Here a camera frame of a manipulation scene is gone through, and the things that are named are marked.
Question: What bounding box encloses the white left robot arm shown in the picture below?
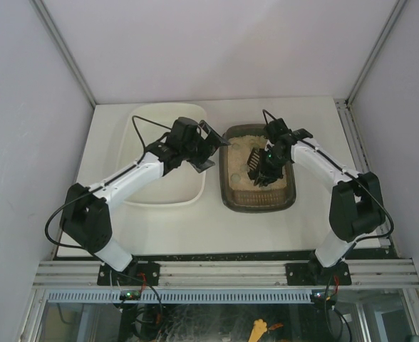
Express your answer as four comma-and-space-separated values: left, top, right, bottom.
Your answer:
59, 117, 230, 271

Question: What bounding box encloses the white plastic bin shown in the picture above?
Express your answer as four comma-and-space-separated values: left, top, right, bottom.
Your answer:
116, 103, 207, 207

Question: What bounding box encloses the yellow paw shaped object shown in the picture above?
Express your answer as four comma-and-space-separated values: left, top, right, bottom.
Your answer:
248, 319, 268, 342

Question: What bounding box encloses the aluminium front frame rail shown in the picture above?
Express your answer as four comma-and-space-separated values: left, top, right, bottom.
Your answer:
33, 259, 419, 289

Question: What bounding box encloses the grey slotted cable duct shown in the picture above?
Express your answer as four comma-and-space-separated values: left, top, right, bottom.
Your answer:
47, 289, 313, 304

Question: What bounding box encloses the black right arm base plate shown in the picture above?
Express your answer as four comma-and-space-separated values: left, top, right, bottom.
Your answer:
285, 261, 352, 286

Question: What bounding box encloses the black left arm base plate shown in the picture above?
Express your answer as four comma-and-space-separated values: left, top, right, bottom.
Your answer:
97, 261, 160, 286

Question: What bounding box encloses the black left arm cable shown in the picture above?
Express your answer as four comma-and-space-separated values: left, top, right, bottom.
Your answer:
130, 114, 171, 152

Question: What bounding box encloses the dark translucent litter box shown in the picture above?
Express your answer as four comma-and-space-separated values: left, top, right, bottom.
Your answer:
219, 124, 296, 213

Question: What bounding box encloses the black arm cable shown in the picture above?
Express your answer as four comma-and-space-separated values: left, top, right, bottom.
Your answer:
130, 114, 171, 152
351, 177, 395, 243

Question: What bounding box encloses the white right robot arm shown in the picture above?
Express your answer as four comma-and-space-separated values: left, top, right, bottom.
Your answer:
247, 118, 388, 269

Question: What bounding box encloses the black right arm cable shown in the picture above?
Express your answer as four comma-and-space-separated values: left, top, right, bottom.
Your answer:
351, 177, 395, 243

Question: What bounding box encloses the black slotted litter scoop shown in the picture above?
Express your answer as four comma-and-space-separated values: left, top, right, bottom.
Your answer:
247, 148, 265, 181

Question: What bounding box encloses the grey round litter clump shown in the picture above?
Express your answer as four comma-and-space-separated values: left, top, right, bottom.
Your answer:
230, 173, 241, 182

